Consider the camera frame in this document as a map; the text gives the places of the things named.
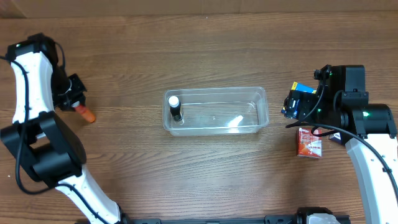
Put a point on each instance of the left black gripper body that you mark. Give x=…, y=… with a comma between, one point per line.
x=76, y=91

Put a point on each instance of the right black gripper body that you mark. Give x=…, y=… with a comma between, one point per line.
x=298, y=104

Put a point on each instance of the blue yellow VapoDrops box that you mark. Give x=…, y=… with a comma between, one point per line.
x=303, y=88

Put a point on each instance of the orange tube white cap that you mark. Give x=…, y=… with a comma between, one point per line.
x=84, y=112

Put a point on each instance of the red white box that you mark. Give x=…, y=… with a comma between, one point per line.
x=308, y=145

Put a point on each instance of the white blue box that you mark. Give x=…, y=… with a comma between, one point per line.
x=336, y=137

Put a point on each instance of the dark bottle white cap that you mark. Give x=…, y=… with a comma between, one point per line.
x=175, y=108

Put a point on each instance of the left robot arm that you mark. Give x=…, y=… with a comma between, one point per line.
x=41, y=143

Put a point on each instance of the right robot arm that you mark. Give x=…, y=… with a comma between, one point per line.
x=340, y=104

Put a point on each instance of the clear plastic container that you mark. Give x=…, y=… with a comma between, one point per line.
x=212, y=111

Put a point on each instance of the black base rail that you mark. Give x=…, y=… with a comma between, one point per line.
x=268, y=219

